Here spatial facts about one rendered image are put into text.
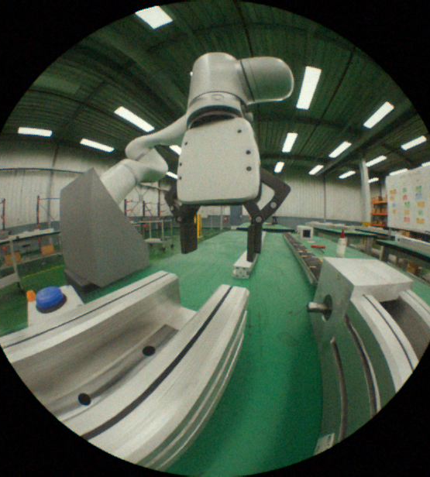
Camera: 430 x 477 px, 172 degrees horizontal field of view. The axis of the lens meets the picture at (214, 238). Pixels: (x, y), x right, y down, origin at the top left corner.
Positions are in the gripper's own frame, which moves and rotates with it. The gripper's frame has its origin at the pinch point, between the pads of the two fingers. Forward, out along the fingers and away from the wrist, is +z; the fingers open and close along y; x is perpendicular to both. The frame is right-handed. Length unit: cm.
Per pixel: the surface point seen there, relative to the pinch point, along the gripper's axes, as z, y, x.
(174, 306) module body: 5.5, 2.3, 6.3
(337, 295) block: 3.6, -13.9, 2.7
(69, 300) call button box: 4.8, 11.8, 14.7
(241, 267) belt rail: 8.0, 0.1, -14.8
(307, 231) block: 4, -34, -90
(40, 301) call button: 3.6, 11.5, 18.3
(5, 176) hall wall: -221, 720, 255
